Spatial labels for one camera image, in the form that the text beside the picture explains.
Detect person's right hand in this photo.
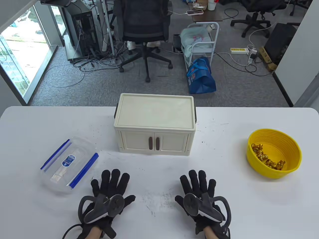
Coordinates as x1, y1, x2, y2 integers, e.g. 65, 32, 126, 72
174, 170, 226, 236

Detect person's left hand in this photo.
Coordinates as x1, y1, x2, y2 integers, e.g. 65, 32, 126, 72
82, 169, 136, 239

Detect clear plastic box blue clips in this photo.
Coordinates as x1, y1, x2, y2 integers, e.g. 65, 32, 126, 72
40, 136, 99, 196

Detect clear plastic lid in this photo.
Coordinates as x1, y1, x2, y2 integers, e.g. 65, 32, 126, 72
41, 136, 99, 192

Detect pile of gold chess pieces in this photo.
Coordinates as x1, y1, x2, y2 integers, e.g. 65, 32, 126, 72
250, 143, 286, 171

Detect cream plastic cabinet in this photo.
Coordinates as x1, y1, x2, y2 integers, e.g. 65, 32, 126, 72
114, 93, 198, 156

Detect yellow ribbed bowl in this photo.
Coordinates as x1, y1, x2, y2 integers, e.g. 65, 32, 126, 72
246, 128, 302, 179

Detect person's right forearm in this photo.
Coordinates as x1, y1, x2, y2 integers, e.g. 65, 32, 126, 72
204, 228, 221, 239

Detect person's left forearm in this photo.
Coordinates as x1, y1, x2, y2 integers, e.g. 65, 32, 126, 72
85, 227, 102, 239

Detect brown cardboard box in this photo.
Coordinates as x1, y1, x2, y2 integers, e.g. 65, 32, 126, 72
259, 47, 277, 72

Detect black box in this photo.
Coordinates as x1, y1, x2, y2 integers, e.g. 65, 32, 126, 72
264, 23, 297, 65

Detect black white left hand controller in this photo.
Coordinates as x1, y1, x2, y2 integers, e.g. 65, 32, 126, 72
78, 194, 125, 224

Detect black white hand controller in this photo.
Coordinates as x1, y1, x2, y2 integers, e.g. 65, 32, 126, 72
78, 194, 125, 224
183, 192, 232, 227

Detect black white right hand controller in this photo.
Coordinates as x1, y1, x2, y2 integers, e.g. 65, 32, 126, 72
183, 192, 232, 227

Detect blue shopping bag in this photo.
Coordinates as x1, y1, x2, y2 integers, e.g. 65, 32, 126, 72
186, 57, 217, 94

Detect white rolling cart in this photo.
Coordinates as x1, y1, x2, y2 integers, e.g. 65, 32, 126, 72
184, 22, 220, 72

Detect small black device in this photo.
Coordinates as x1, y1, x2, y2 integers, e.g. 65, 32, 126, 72
173, 34, 183, 53

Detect pale green plastic bag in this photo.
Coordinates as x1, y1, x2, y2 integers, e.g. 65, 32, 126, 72
180, 27, 212, 56

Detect black computer tower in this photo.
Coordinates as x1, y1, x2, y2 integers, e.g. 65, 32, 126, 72
71, 11, 99, 59

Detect white desk leg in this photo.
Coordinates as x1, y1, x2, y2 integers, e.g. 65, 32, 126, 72
100, 0, 115, 56

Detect large glass window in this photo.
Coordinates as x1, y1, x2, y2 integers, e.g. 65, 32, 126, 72
0, 5, 54, 99

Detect black mesh office chair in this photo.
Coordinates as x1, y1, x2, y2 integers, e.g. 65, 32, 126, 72
110, 0, 173, 83

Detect dark brown side table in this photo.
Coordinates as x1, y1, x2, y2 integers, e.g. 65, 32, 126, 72
187, 1, 223, 23

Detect black left glove cable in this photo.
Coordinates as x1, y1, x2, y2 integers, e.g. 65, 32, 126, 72
62, 224, 84, 239

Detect tangle of black cables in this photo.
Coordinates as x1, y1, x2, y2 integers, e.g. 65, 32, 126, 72
42, 37, 125, 87

